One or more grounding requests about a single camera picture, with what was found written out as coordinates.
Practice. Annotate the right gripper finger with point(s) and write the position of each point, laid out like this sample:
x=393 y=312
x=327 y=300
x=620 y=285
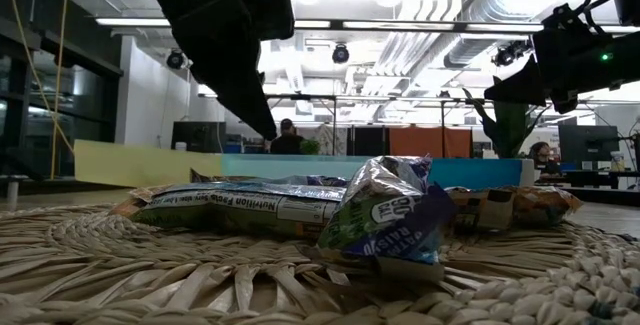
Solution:
x=520 y=87

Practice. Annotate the small green plant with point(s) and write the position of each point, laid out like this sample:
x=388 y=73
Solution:
x=310 y=147

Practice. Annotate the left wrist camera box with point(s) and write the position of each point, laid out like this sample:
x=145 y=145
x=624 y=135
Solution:
x=272 y=15

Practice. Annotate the black ceiling spotlight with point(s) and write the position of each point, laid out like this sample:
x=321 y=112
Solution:
x=175 y=59
x=340 y=54
x=505 y=56

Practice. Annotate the black monitor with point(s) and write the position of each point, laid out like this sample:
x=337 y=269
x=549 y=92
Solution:
x=197 y=137
x=587 y=142

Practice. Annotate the snake plant in white pot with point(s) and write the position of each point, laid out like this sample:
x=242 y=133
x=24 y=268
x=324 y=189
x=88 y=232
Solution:
x=510 y=130

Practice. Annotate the round woven straw mat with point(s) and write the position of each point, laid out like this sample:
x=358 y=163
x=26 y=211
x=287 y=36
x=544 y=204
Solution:
x=150 y=275

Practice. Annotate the overhead LED light bar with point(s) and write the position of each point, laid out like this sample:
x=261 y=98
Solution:
x=400 y=25

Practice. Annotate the black partition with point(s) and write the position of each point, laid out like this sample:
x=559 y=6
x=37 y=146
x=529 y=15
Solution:
x=369 y=141

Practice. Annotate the black background frame stand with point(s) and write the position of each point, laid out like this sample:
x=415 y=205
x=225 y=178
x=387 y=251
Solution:
x=310 y=97

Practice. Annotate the white cylindrical post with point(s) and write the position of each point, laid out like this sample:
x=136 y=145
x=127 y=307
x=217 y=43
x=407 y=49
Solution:
x=12 y=194

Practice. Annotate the black background desk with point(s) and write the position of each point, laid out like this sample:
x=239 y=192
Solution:
x=590 y=177

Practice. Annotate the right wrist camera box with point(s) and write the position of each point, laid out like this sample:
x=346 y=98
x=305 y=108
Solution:
x=567 y=17

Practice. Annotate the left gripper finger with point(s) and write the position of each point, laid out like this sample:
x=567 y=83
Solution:
x=250 y=107

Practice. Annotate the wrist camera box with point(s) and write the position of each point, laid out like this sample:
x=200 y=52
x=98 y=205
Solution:
x=272 y=15
x=567 y=17

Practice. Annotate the person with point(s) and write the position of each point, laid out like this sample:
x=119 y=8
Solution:
x=287 y=142
x=542 y=157

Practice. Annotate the blue plastic bin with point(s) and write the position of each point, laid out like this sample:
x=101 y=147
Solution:
x=475 y=172

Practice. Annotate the teal plastic bin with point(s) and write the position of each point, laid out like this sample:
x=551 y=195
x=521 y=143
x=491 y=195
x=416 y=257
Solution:
x=300 y=165

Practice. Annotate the orange partition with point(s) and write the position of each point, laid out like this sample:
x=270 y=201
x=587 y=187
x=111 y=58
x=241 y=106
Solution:
x=425 y=142

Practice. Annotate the yellow plastic bin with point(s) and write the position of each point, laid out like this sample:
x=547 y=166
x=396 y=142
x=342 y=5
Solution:
x=140 y=165

